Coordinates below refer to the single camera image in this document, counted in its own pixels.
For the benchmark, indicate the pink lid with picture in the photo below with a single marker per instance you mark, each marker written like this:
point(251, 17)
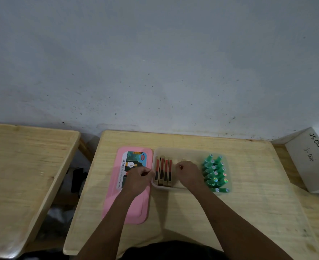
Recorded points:
point(136, 208)

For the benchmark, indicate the person's right forearm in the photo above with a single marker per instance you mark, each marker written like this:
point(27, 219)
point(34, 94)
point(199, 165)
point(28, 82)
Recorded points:
point(238, 230)

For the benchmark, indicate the group of tan boxes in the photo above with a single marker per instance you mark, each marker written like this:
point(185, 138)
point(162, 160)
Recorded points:
point(163, 171)

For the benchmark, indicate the person's right hand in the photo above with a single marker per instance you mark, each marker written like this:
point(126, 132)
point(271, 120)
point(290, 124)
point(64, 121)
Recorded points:
point(189, 176)

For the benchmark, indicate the light wooden table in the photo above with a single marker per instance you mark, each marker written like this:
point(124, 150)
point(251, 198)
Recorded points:
point(24, 181)

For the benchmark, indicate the clear plastic container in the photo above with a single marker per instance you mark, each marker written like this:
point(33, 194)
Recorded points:
point(194, 157)

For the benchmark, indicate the person's black shorts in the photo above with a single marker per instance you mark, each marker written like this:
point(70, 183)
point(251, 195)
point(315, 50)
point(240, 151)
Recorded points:
point(173, 251)

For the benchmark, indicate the white cardboard box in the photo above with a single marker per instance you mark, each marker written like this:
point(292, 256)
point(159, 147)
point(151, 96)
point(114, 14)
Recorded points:
point(311, 165)

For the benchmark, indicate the person's left forearm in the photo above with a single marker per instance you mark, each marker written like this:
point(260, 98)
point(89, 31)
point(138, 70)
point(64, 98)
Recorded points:
point(105, 230)

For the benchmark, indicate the person's left hand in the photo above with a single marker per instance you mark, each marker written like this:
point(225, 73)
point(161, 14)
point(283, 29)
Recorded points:
point(137, 181)

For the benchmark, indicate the group of teal bottles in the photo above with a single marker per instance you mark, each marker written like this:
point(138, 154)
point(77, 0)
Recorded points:
point(215, 173)

